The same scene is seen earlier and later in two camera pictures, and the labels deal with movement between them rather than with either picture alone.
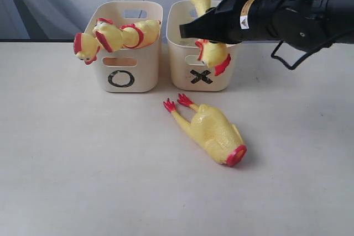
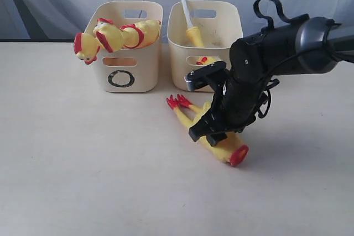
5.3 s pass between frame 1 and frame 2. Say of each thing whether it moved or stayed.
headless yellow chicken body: stayed
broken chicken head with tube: moved
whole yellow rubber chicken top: stayed
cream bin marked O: stayed
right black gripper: moved
